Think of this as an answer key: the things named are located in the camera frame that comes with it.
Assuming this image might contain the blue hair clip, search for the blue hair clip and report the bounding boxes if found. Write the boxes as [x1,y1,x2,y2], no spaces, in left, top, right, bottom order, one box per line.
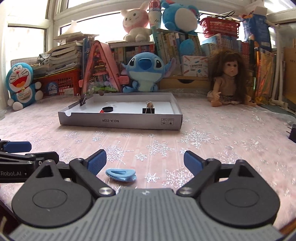
[105,168,137,182]

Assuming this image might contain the large black binder clip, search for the large black binder clip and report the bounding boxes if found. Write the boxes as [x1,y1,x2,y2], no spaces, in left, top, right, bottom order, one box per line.
[142,100,155,114]

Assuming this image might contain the Doraemon plush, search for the Doraemon plush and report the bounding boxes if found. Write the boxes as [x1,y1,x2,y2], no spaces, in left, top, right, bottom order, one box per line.
[6,63,43,111]

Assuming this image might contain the black round lid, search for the black round lid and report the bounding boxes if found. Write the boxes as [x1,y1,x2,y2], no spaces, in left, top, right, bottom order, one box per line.
[102,106,114,113]

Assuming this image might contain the small binder clip on tray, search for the small binder clip on tray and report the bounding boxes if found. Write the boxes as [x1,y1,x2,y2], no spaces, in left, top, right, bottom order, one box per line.
[77,94,88,106]

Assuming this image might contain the clear plastic cup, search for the clear plastic cup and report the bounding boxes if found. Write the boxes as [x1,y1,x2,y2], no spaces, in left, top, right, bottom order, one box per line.
[106,101,117,108]

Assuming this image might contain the white cardboard box tray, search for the white cardboard box tray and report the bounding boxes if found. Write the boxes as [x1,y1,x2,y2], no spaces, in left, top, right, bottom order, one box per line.
[58,92,183,131]

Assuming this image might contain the red plastic crate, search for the red plastic crate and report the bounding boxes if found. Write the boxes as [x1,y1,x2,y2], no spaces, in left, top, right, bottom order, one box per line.
[33,68,81,96]

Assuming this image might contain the pink triangular dollhouse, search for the pink triangular dollhouse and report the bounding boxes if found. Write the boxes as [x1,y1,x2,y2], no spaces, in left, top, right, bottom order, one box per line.
[80,41,130,96]

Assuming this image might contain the wooden drawer shelf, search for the wooden drawer shelf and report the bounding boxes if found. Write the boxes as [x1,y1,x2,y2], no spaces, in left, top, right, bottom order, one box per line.
[158,76,211,90]

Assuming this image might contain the brown-haired doll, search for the brown-haired doll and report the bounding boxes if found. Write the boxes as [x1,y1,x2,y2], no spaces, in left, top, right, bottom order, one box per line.
[207,49,256,107]

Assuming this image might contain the white stationery box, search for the white stationery box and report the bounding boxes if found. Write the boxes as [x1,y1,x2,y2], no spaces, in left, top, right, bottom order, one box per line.
[182,55,208,78]

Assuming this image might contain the stack of books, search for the stack of books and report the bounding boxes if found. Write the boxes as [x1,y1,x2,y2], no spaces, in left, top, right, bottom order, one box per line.
[32,32,96,77]

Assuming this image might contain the blue Stitch plush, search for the blue Stitch plush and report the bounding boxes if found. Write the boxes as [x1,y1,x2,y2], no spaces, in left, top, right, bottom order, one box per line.
[121,52,176,93]

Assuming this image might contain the blue round plush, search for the blue round plush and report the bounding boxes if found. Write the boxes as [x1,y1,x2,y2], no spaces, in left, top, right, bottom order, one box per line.
[161,1,200,56]

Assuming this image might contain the pink white bunny plush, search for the pink white bunny plush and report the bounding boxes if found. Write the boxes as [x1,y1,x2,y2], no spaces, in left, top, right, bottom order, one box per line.
[120,1,152,43]

